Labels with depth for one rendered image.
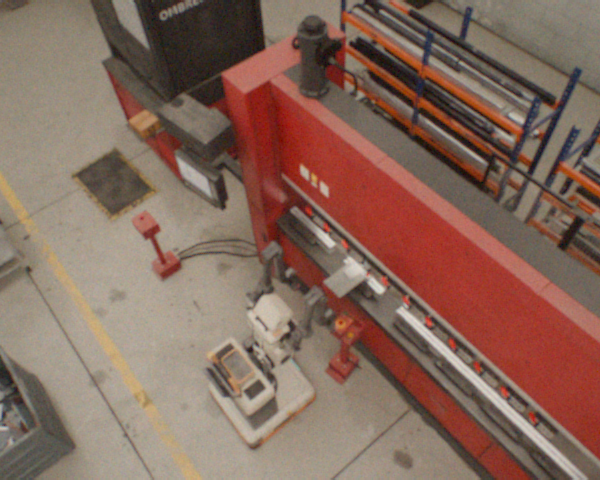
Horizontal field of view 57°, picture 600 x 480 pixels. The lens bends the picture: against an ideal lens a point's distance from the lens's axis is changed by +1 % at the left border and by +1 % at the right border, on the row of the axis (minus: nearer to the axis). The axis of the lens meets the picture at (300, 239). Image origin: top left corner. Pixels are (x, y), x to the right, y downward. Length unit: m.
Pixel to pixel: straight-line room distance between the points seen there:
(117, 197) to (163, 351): 1.92
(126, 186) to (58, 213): 0.75
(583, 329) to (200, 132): 2.56
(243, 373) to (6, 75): 5.66
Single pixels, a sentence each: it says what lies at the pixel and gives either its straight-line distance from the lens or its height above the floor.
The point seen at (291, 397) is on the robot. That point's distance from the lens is 4.54.
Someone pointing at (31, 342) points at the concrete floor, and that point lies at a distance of 5.68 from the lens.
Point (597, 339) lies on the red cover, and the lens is 2.77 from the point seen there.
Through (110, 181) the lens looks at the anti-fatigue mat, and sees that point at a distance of 6.44.
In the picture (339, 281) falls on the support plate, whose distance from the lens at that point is 4.13.
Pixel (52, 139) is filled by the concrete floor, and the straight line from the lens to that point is 7.20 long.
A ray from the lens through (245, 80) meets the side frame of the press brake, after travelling 3.62.
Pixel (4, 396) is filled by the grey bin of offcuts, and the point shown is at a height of 0.57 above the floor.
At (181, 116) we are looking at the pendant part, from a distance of 3.99.
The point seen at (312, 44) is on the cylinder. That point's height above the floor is 2.68.
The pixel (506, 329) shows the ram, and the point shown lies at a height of 1.83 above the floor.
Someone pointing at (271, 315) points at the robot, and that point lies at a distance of 3.61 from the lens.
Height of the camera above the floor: 4.59
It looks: 56 degrees down
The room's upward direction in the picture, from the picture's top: 4 degrees counter-clockwise
